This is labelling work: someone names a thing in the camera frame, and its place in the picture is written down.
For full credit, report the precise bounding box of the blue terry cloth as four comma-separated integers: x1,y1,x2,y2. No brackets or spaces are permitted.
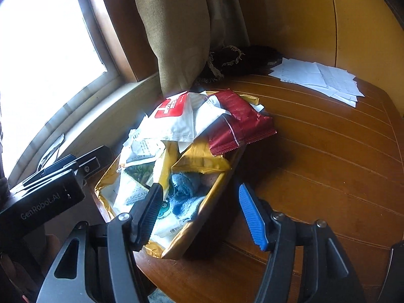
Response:
169,172,206,198

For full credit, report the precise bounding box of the dark fringed scarf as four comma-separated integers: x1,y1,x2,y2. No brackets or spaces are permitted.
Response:
194,45,283,84

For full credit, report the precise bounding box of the window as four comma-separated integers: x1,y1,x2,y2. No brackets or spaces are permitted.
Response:
0,0,109,171

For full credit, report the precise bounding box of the white paper sachet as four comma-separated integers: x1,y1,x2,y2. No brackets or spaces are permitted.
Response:
110,172,155,217

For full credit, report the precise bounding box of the white red-label packet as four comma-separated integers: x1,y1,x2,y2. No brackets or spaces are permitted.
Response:
139,91,228,142

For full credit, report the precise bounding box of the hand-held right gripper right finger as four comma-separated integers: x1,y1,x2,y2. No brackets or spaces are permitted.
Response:
238,183,367,303

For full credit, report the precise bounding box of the yellow wardrobe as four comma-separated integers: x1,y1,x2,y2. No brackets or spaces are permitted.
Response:
230,0,404,117

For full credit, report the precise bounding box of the small white packet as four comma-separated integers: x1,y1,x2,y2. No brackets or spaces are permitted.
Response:
121,129,166,165

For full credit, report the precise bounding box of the white teal-print packet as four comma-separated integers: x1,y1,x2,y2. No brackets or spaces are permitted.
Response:
148,196,193,248

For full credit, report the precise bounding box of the person's left hand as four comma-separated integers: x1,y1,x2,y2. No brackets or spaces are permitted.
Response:
0,234,62,303

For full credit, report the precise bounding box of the beige curtain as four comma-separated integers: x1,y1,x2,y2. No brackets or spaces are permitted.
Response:
128,0,253,102

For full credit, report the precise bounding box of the light blue towel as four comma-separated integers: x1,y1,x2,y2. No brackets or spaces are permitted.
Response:
166,194,207,223

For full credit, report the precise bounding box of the yellow packet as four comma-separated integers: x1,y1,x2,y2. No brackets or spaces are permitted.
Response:
172,140,231,174

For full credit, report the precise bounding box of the white green packet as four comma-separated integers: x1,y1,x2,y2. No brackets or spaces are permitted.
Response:
117,161,158,190

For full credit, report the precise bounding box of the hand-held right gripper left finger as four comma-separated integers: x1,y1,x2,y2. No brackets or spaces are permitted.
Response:
36,182,165,303

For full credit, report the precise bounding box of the silver foil packet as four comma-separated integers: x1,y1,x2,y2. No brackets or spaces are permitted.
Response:
38,134,65,168

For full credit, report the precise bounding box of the pile of white paper sheets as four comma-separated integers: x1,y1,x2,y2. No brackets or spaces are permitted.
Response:
268,57,365,108

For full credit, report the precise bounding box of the brown wooden window panel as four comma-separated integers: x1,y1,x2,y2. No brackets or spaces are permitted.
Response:
82,0,158,83

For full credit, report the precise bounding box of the stone window sill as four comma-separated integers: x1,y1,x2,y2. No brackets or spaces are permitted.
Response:
6,72,165,184

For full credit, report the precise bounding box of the dark red packet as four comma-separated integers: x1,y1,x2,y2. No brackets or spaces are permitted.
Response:
205,90,276,157

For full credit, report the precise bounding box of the yellow cardboard box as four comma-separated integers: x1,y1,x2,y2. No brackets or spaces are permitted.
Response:
94,91,262,259

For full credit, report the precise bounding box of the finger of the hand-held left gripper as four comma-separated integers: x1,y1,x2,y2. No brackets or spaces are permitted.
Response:
9,145,112,194

